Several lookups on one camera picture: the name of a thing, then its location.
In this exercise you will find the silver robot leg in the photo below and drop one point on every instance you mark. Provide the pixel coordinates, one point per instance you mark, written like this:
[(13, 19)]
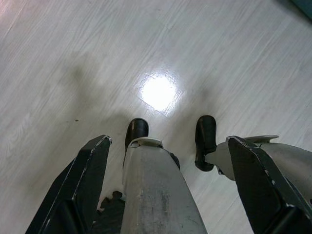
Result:
[(156, 190), (287, 156)]

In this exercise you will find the silver robot right leg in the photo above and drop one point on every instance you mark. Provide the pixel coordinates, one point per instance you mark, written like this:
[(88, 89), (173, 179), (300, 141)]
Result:
[(287, 156)]

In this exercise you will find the dark teal mat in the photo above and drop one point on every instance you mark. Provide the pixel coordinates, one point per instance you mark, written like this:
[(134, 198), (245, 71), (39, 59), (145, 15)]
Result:
[(301, 4)]

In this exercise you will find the silver robot left leg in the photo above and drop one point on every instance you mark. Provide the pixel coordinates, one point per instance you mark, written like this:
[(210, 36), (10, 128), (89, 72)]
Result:
[(156, 190)]

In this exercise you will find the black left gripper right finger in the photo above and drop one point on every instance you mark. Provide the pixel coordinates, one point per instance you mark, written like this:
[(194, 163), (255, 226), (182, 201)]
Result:
[(263, 190)]

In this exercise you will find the black robot foot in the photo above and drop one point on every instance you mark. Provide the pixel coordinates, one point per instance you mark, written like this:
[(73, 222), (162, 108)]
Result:
[(137, 129), (206, 131)]

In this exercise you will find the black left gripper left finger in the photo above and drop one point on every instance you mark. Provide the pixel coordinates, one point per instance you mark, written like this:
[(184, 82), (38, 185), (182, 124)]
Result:
[(78, 185)]

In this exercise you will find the black robot right foot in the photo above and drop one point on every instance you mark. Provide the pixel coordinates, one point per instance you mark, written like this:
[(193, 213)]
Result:
[(206, 131)]

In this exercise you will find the black robot left foot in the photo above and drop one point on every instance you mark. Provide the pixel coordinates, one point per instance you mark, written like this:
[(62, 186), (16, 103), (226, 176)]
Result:
[(137, 129)]

